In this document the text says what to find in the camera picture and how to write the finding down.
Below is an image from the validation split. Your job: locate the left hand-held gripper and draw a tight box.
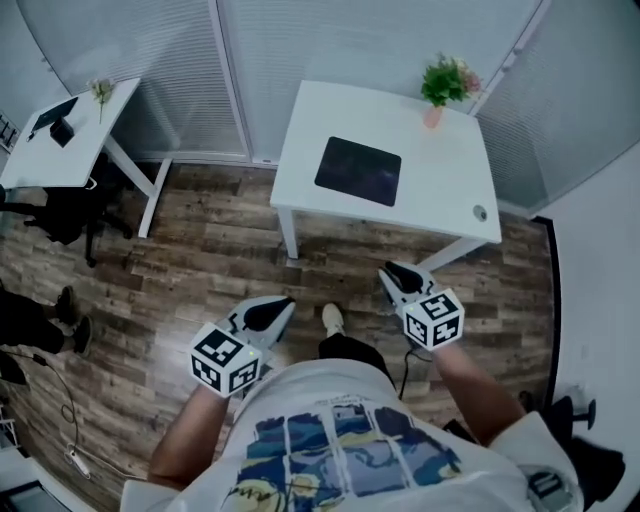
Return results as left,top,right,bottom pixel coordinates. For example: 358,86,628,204
189,295,297,399

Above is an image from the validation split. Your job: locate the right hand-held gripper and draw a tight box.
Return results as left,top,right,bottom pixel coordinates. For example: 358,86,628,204
378,260,466,353

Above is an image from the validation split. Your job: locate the black mouse pad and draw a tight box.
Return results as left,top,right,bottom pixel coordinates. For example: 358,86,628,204
314,135,403,207

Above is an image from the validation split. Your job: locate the person's right forearm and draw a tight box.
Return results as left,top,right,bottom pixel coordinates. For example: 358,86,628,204
432,343,527,447

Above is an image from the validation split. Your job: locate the person's left forearm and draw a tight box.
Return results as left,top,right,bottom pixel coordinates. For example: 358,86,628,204
148,383,242,492

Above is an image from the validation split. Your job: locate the white desk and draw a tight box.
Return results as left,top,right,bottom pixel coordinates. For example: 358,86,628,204
269,79,503,274

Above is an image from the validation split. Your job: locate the person's leg in black shorts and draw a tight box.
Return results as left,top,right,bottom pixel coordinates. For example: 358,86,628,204
317,333,397,389

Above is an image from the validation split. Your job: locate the person's white shoe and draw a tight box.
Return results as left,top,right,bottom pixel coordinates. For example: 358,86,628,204
321,302,348,339

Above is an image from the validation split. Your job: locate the person's white printed shirt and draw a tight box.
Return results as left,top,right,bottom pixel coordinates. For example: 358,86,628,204
119,358,586,512

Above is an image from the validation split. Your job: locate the white power strip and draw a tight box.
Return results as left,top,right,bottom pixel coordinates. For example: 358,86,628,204
64,448,93,481

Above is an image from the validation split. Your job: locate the grey waist pouch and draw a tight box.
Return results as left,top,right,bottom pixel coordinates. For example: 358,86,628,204
525,463,577,512

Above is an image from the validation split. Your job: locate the black swivel chair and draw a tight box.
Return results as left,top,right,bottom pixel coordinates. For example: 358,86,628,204
518,389,627,512

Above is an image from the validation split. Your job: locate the black office chair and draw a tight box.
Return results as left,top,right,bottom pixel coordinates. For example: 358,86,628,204
0,153,135,269

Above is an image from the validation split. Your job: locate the green plant in pink vase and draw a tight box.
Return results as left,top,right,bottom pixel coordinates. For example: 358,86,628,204
419,52,484,130

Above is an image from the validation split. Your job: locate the white side table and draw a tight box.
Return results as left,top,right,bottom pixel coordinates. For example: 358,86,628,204
0,77,174,239

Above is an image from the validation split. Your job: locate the black box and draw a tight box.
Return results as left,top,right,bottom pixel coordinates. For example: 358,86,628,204
49,117,76,149

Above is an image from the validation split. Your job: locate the pale flower sprig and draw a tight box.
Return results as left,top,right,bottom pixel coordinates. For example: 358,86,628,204
86,77,118,126

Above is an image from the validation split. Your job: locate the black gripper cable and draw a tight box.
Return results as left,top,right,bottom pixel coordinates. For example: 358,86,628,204
396,346,432,401

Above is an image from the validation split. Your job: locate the black floor cable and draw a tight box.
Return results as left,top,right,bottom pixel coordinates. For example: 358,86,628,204
0,348,82,454

